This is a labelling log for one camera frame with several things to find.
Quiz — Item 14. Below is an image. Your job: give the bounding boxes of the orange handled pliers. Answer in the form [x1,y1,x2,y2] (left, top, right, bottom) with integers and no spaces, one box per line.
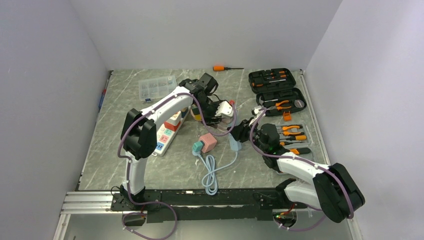
[262,100,292,111]

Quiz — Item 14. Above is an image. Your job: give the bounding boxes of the light blue round plug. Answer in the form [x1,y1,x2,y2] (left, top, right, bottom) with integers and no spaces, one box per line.
[192,150,201,157]

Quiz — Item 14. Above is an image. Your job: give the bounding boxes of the light blue power strip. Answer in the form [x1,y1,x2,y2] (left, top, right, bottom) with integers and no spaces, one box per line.
[229,136,242,152]

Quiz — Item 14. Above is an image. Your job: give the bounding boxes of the yellow cube adapter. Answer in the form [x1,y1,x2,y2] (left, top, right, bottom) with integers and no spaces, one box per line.
[190,108,202,122]

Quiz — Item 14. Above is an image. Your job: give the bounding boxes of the black tool case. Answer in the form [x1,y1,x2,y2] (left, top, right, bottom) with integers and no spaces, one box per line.
[248,68,307,117]

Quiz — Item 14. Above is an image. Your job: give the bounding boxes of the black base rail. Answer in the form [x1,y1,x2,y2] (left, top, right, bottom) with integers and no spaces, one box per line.
[110,188,306,223]

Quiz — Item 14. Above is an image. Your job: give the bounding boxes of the teal cube adapter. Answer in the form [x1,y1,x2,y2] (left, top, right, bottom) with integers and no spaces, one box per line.
[192,140,205,153]

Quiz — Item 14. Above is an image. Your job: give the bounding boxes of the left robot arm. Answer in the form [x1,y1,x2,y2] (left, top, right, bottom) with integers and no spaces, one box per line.
[117,73,237,210]

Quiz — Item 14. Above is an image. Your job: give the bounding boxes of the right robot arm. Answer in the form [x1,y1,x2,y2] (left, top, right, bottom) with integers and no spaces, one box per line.
[229,118,366,223]

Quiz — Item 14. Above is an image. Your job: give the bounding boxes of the clear screw organizer box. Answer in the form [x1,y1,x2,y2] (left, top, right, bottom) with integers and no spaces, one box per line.
[138,75,177,103]

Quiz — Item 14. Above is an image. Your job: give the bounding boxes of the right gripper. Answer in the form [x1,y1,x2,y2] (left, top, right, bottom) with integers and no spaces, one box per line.
[227,117,268,153]

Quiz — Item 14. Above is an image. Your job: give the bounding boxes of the grey tool case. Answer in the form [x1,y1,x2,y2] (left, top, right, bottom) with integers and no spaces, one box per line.
[273,123,322,158]

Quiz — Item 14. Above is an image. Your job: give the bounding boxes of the light blue cable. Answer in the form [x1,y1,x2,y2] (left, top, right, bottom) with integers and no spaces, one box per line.
[198,150,239,196]

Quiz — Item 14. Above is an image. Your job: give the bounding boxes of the red cube adapter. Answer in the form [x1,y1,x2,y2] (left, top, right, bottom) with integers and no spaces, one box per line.
[164,120,181,132]

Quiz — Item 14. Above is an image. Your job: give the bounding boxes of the white long power strip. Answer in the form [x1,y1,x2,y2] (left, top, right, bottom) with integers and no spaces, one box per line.
[152,107,191,156]

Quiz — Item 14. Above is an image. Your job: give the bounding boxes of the orange utility knife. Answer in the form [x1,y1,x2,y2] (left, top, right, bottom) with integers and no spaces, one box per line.
[289,147,312,155]

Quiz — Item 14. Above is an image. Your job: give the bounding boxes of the orange handled screwdriver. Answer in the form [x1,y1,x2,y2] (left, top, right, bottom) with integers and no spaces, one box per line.
[212,65,244,72]

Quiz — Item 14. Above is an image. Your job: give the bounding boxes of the white cube adapter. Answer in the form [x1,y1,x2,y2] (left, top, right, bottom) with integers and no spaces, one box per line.
[168,111,182,125]

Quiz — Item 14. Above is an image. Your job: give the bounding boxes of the pink cube socket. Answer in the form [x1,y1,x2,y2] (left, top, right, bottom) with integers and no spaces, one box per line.
[199,133,218,153]

